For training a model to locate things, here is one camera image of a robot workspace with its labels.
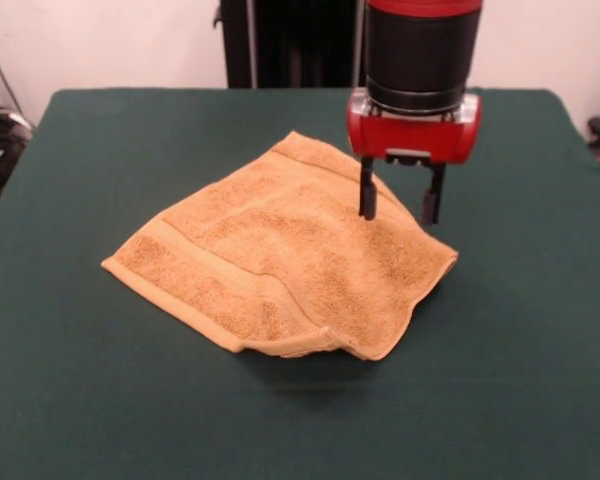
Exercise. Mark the dark green table cloth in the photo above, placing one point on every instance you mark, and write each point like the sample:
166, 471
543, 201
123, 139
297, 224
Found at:
130, 400

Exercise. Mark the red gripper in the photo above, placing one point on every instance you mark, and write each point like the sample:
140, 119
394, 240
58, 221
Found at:
410, 137

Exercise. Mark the tan terry towel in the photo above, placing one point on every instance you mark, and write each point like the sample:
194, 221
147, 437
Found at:
280, 250

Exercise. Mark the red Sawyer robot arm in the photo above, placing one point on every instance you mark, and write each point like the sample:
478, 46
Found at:
420, 55

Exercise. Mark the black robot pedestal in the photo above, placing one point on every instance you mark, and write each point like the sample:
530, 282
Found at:
290, 45

